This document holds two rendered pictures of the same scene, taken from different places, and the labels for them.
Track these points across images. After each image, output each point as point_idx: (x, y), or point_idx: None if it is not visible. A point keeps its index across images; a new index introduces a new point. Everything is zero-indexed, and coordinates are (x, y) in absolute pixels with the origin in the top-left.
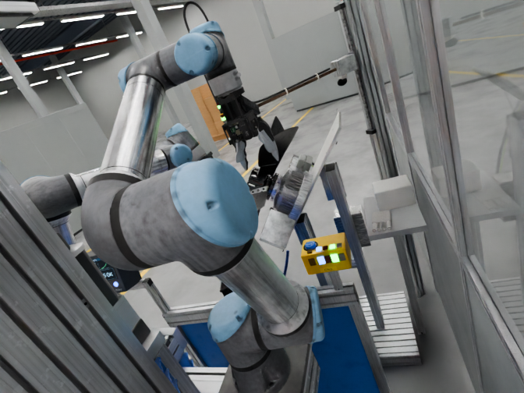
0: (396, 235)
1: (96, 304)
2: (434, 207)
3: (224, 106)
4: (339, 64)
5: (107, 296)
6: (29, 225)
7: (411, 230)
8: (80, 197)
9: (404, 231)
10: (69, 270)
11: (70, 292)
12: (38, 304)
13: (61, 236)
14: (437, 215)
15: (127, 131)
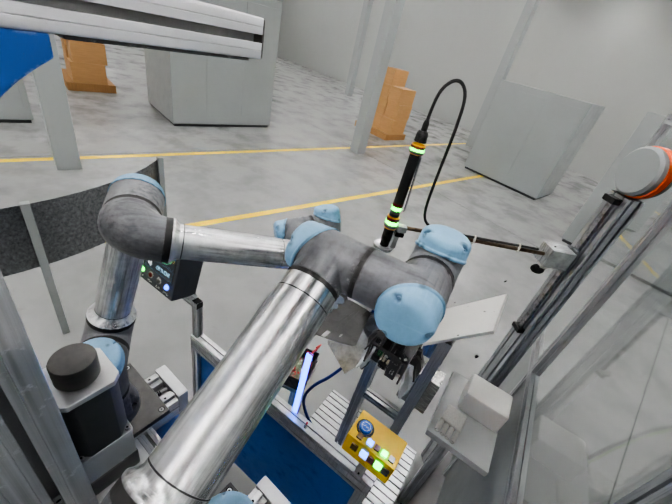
0: (452, 453)
1: (72, 500)
2: (511, 484)
3: None
4: (552, 255)
5: (109, 434)
6: (28, 432)
7: (470, 463)
8: (167, 260)
9: (462, 457)
10: (57, 472)
11: (43, 497)
12: None
13: (96, 361)
14: (506, 492)
15: (234, 408)
